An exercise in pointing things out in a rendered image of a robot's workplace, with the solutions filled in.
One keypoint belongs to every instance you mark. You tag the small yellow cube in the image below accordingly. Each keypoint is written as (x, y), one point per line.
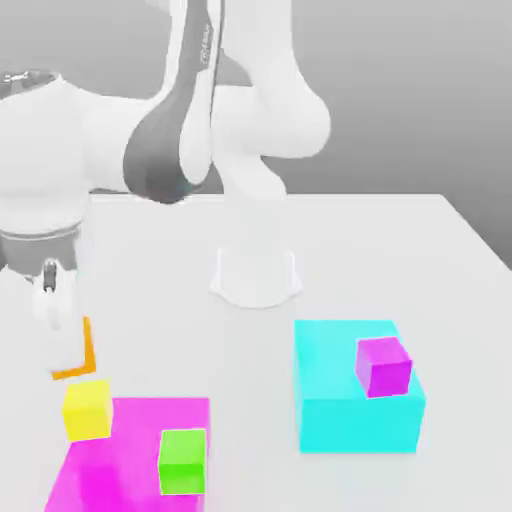
(86, 412)

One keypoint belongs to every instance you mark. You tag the small green cube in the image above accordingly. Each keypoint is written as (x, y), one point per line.
(182, 460)

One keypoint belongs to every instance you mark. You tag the large magenta box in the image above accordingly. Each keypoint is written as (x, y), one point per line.
(128, 460)

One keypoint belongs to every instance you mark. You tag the large cyan box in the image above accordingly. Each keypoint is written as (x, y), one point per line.
(332, 400)

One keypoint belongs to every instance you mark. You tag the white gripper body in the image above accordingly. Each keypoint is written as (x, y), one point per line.
(64, 328)

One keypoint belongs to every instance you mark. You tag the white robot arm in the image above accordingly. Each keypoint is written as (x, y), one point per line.
(256, 100)

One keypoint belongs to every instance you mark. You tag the small orange cube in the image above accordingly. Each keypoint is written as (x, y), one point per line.
(90, 352)

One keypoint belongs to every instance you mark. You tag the small purple cube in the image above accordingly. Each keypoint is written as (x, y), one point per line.
(386, 372)

